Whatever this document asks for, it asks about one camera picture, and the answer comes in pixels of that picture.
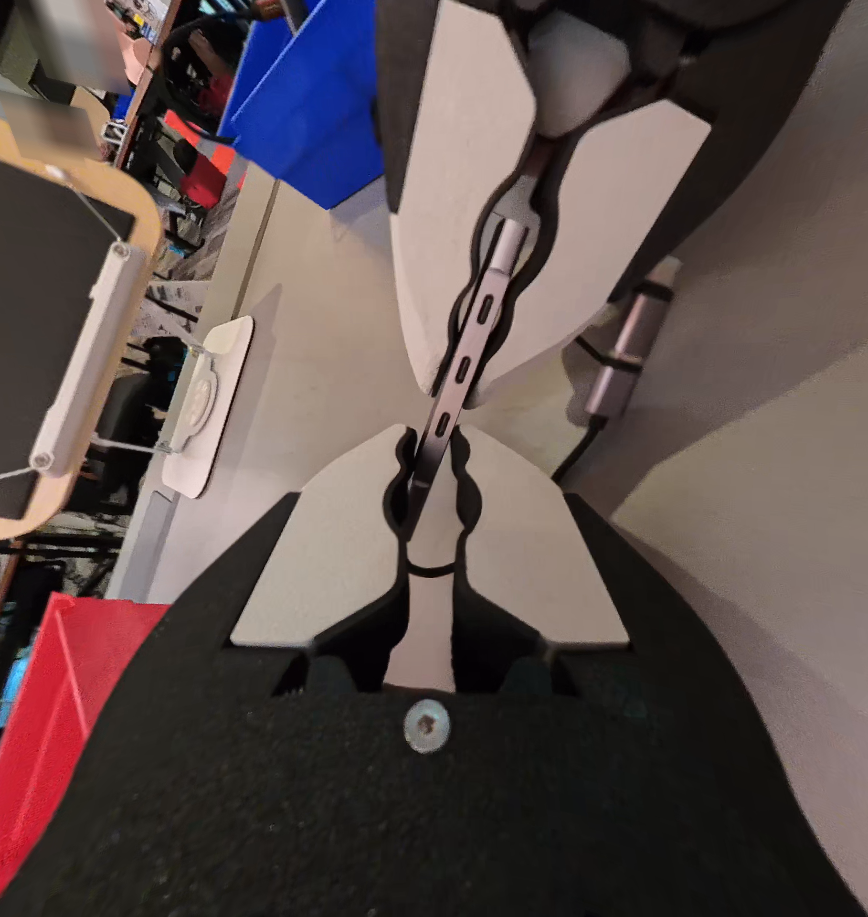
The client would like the thin black hub cable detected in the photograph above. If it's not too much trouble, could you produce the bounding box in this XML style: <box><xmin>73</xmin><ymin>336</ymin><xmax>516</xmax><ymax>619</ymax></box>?
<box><xmin>404</xmin><ymin>258</ymin><xmax>682</xmax><ymax>578</ymax></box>

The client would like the red bag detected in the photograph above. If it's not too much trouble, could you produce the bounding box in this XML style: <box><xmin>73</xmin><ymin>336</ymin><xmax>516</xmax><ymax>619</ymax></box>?
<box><xmin>183</xmin><ymin>147</ymin><xmax>238</xmax><ymax>209</ymax></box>

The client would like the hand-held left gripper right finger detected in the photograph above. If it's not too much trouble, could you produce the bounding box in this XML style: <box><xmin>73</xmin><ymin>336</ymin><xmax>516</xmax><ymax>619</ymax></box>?
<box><xmin>450</xmin><ymin>426</ymin><xmax>632</xmax><ymax>653</ymax></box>

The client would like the red plastic bin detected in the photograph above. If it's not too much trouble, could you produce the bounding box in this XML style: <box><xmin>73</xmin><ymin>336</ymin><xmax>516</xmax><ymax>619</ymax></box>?
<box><xmin>0</xmin><ymin>593</ymin><xmax>171</xmax><ymax>914</ymax></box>

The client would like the grey desk flap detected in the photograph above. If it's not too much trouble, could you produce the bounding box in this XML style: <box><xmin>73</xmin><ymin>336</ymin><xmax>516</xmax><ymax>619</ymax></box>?
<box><xmin>108</xmin><ymin>493</ymin><xmax>177</xmax><ymax>604</ymax></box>

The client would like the blue plastic bin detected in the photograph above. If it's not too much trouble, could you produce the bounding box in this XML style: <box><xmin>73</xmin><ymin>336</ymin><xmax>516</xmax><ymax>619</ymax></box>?
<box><xmin>230</xmin><ymin>0</ymin><xmax>386</xmax><ymax>210</ymax></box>

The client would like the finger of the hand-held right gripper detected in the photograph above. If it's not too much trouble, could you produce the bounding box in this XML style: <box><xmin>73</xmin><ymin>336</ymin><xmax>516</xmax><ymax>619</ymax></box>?
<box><xmin>387</xmin><ymin>0</ymin><xmax>539</xmax><ymax>398</ymax></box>
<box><xmin>468</xmin><ymin>99</ymin><xmax>714</xmax><ymax>409</ymax></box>

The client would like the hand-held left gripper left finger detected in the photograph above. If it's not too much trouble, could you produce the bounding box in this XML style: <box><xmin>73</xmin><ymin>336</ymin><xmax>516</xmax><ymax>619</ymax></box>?
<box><xmin>230</xmin><ymin>424</ymin><xmax>415</xmax><ymax>649</ymax></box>

